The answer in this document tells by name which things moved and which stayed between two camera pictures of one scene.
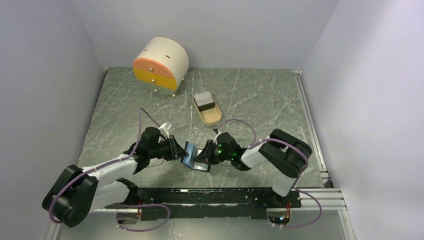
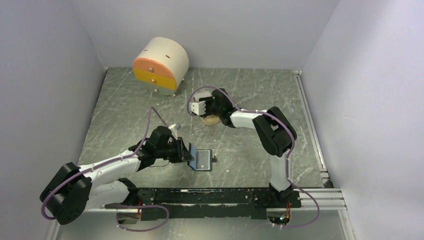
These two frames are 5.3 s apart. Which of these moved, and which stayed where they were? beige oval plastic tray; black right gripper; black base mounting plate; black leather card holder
Moved: black right gripper
Stayed: beige oval plastic tray; black leather card holder; black base mounting plate
